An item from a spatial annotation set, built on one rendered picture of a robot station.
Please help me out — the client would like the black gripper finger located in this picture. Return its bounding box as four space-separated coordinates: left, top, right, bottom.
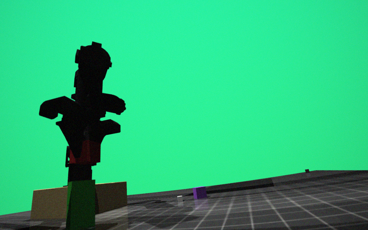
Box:
85 128 112 144
56 117 90 158

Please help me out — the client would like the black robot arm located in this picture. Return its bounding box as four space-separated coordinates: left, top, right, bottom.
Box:
65 41 126 183

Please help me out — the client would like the red block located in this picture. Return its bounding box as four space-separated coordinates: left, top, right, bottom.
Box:
69 140 101 165

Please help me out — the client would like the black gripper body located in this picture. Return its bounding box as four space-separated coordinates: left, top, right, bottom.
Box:
39 86 120 135

